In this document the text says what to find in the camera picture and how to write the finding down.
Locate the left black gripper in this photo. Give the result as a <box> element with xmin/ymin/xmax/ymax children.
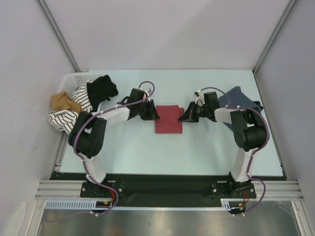
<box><xmin>137</xmin><ymin>99</ymin><xmax>160</xmax><ymax>121</ymax></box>

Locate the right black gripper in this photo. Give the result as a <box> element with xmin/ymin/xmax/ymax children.
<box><xmin>178</xmin><ymin>101</ymin><xmax>209</xmax><ymax>123</ymax></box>

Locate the red tank top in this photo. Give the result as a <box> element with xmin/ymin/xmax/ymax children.
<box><xmin>155</xmin><ymin>105</ymin><xmax>185</xmax><ymax>134</ymax></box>

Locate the blue grey tank top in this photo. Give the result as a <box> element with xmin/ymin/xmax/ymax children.
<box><xmin>218</xmin><ymin>86</ymin><xmax>263</xmax><ymax>131</ymax></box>

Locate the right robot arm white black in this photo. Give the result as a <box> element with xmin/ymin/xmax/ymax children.
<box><xmin>178</xmin><ymin>90</ymin><xmax>270</xmax><ymax>197</ymax></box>

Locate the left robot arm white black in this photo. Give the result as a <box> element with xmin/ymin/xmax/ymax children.
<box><xmin>68</xmin><ymin>88</ymin><xmax>159</xmax><ymax>197</ymax></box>

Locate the striped white black tank top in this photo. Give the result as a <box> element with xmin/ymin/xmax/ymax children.
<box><xmin>47</xmin><ymin>82</ymin><xmax>94</xmax><ymax>135</ymax></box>

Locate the mustard tank top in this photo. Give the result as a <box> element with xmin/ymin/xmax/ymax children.
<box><xmin>50</xmin><ymin>91</ymin><xmax>82</xmax><ymax>113</ymax></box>

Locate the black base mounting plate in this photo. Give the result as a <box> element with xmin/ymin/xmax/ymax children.
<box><xmin>49</xmin><ymin>172</ymin><xmax>287</xmax><ymax>208</ymax></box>

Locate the white plastic laundry basket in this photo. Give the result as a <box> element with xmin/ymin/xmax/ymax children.
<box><xmin>59</xmin><ymin>72</ymin><xmax>104</xmax><ymax>116</ymax></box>

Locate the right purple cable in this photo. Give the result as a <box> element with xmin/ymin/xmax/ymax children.
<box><xmin>194</xmin><ymin>87</ymin><xmax>269</xmax><ymax>217</ymax></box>

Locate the purple cable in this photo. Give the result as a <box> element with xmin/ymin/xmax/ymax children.
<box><xmin>45</xmin><ymin>81</ymin><xmax>156</xmax><ymax>223</ymax></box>
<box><xmin>194</xmin><ymin>87</ymin><xmax>269</xmax><ymax>217</ymax></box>

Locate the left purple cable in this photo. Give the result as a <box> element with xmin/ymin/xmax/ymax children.
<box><xmin>45</xmin><ymin>81</ymin><xmax>156</xmax><ymax>223</ymax></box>

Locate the slotted cable duct rail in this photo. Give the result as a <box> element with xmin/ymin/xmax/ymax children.
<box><xmin>45</xmin><ymin>199</ymin><xmax>245</xmax><ymax>212</ymax></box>

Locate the aluminium extrusion base frame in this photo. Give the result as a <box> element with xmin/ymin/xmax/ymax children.
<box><xmin>34</xmin><ymin>137</ymin><xmax>306</xmax><ymax>217</ymax></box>

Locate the right aluminium corner post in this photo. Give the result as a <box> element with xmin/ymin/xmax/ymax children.
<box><xmin>252</xmin><ymin>0</ymin><xmax>299</xmax><ymax>75</ymax></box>

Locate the aluminium corner post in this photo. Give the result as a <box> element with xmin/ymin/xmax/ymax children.
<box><xmin>252</xmin><ymin>0</ymin><xmax>299</xmax><ymax>75</ymax></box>
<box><xmin>36</xmin><ymin>0</ymin><xmax>81</xmax><ymax>72</ymax></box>

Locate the left aluminium corner post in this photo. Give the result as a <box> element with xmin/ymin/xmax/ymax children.
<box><xmin>36</xmin><ymin>0</ymin><xmax>81</xmax><ymax>72</ymax></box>

